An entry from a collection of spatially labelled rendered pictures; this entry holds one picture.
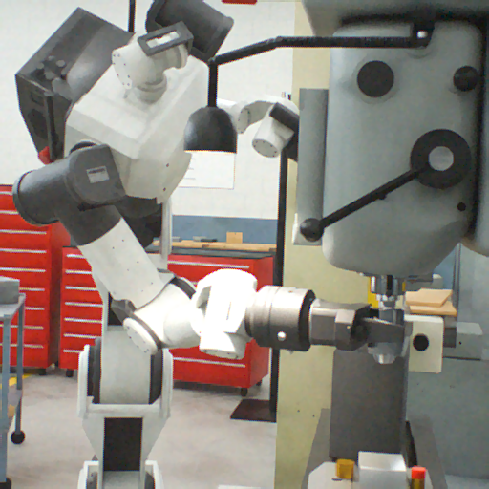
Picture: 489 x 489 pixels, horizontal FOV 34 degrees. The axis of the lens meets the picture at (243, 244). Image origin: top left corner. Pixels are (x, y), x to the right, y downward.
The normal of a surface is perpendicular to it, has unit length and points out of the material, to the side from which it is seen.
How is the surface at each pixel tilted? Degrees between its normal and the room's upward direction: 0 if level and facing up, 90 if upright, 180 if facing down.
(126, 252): 89
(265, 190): 90
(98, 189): 72
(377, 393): 90
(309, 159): 90
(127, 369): 81
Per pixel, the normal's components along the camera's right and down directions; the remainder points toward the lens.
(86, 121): -0.18, 0.13
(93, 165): 0.80, -0.24
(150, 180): 0.32, 0.81
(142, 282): 0.55, 0.04
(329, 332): -0.38, 0.04
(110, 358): 0.16, -0.11
